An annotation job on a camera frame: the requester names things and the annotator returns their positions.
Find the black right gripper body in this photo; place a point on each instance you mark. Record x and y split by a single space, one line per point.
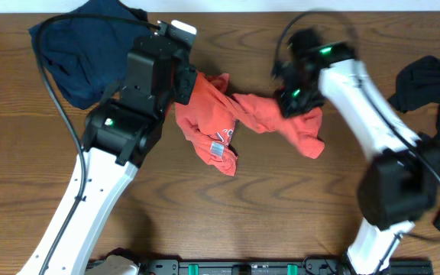
301 98

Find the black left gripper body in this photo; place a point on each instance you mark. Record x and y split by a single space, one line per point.
185 92

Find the red printed t-shirt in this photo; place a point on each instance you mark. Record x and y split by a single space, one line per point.
208 121

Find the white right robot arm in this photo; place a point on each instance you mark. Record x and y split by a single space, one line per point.
400 183

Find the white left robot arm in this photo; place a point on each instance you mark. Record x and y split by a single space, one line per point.
119 133

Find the navy blue folded shirt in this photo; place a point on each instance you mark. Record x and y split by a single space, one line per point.
84 56

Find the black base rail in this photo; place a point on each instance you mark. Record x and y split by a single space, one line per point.
121 261

